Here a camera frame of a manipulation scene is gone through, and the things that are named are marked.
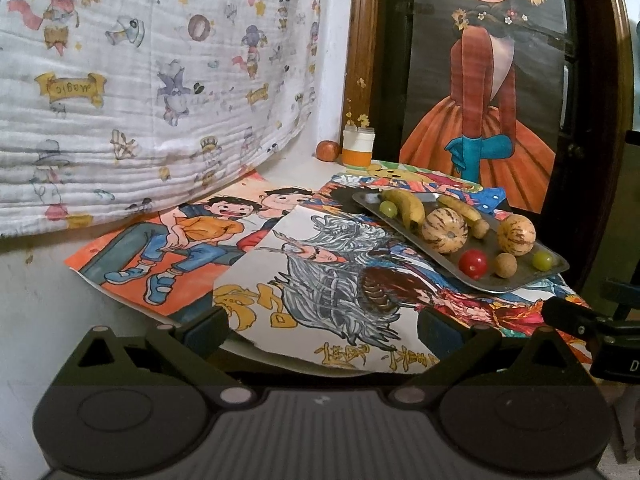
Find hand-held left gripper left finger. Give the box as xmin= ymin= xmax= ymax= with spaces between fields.
xmin=50 ymin=306 xmax=255 ymax=406

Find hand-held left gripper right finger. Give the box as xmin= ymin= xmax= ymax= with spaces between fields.
xmin=387 ymin=307 xmax=591 ymax=405

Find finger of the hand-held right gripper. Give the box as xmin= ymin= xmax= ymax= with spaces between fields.
xmin=542 ymin=297 xmax=608 ymax=342

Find metal tray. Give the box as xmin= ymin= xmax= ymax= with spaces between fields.
xmin=352 ymin=187 xmax=571 ymax=295

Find red tomato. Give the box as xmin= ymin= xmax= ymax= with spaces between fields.
xmin=458 ymin=249 xmax=489 ymax=281

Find striped tan melon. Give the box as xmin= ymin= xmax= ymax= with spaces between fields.
xmin=420 ymin=208 xmax=469 ymax=255
xmin=498 ymin=214 xmax=537 ymax=257

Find brown-tipped yellow sweet potato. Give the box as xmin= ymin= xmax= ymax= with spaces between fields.
xmin=436 ymin=195 xmax=483 ymax=223

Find large yellow banana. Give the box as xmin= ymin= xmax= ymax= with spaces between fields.
xmin=382 ymin=188 xmax=426 ymax=231

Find red flame figure drawing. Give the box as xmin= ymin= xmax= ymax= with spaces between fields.
xmin=365 ymin=240 xmax=596 ymax=366

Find orange cartoon boys drawing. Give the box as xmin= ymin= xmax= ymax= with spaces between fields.
xmin=65 ymin=170 xmax=321 ymax=318

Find grey-haired figure drawing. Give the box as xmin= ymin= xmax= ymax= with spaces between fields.
xmin=212 ymin=204 xmax=441 ymax=376

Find colourful bear drawing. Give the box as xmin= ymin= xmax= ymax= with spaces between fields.
xmin=320 ymin=160 xmax=508 ymax=216

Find white and orange jar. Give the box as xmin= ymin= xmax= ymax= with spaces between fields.
xmin=342 ymin=126 xmax=376 ymax=170

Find dried yellow flower sprig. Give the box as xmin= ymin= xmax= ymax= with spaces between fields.
xmin=345 ymin=77 xmax=372 ymax=130

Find white cartoon printed blanket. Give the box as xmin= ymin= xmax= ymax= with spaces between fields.
xmin=0 ymin=0 xmax=327 ymax=238

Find wall poster of girl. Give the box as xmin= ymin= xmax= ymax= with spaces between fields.
xmin=400 ymin=0 xmax=571 ymax=213

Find brown wooden frame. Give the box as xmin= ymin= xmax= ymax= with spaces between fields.
xmin=345 ymin=0 xmax=640 ymax=296

